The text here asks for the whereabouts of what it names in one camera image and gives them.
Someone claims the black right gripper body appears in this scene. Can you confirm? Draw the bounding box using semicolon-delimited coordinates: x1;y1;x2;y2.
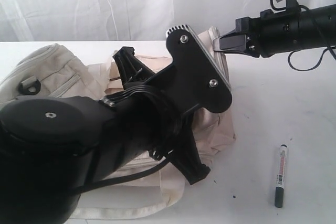
236;5;335;58

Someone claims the black marker pen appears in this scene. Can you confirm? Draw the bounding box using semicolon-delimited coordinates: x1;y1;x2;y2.
274;144;288;208

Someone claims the cream fabric duffel bag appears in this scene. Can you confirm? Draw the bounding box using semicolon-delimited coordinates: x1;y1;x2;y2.
1;27;236;220

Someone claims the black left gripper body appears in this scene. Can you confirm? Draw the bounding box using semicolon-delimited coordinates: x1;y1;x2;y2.
99;82;199;161

